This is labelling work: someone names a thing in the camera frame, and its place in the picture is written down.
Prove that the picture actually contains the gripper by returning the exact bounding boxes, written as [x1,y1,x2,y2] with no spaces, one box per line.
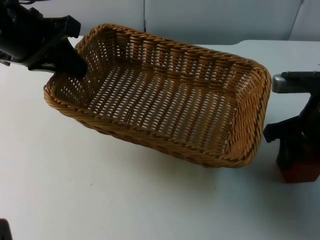
[26,14,89,78]
[263,93,320,167]

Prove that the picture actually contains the red cube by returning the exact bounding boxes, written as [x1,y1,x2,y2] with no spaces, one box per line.
[276,146,320,185]

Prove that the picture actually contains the brown wicker basket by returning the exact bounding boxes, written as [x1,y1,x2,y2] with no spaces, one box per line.
[43,23,272,169]

